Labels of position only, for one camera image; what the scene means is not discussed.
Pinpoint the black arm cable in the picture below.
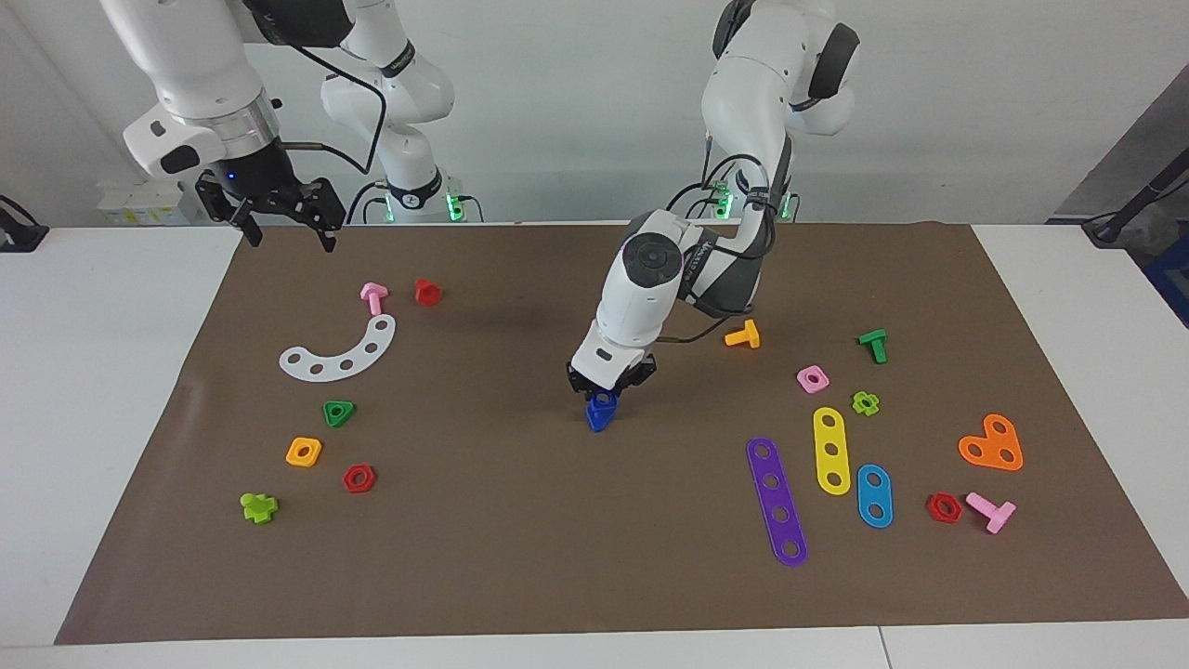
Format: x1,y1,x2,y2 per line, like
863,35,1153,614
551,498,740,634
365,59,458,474
277,42,387,177
661,130,795,347

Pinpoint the blue two-hole plate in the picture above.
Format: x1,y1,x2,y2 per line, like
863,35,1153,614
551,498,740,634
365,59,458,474
856,464,895,530

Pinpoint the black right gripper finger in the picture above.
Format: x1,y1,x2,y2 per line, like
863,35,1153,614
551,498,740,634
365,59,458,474
293,178,346,254
195,174,264,247

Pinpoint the black base cable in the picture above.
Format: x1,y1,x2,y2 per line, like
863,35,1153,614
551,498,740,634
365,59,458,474
663,181,727,221
346,181,385,225

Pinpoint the black table clamp device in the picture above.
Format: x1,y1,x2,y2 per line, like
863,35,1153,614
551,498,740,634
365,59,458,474
0,195,49,254

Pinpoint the white curved hole plate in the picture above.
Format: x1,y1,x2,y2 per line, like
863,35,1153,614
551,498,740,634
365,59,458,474
279,314,398,383

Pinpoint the blue crate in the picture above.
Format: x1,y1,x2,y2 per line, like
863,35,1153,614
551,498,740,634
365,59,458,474
1143,232,1189,326

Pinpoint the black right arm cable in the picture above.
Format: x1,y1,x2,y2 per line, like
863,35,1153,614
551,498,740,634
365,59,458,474
277,42,387,177

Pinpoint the yellow three-hole plate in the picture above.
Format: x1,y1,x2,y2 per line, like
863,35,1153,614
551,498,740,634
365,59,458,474
813,406,853,496

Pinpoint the purple four-hole plate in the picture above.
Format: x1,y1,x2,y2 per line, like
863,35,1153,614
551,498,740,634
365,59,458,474
746,437,809,568

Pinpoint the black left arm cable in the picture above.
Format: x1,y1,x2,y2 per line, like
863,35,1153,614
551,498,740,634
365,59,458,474
661,130,795,347

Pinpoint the black stand pole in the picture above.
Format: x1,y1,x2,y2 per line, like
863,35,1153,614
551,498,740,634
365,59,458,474
1082,172,1189,247

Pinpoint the orange heart plate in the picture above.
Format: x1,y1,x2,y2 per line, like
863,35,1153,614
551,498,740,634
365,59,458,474
958,413,1025,472

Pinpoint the brown table mat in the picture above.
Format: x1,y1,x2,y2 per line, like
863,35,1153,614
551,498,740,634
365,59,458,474
54,221,1189,646

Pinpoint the white box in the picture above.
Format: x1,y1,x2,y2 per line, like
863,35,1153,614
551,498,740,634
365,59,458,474
98,181,201,227

